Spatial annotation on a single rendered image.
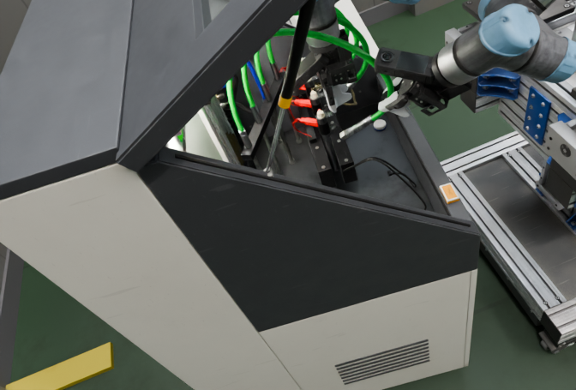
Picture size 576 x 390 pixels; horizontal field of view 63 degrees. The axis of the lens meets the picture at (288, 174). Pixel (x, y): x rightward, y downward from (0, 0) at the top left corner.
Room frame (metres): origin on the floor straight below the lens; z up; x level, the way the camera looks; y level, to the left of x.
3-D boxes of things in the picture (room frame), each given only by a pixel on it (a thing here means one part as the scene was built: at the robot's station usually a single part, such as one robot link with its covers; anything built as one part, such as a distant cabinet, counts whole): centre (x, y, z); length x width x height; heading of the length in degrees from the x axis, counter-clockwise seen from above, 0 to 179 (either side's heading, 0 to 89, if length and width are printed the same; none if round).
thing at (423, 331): (0.89, -0.10, 0.39); 0.70 x 0.58 x 0.79; 174
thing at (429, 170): (0.86, -0.37, 0.87); 0.62 x 0.04 x 0.16; 174
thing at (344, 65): (0.88, -0.19, 1.28); 0.09 x 0.08 x 0.12; 85
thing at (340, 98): (0.87, -0.18, 1.17); 0.06 x 0.03 x 0.09; 85
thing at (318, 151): (1.01, -0.14, 0.91); 0.34 x 0.10 x 0.15; 174
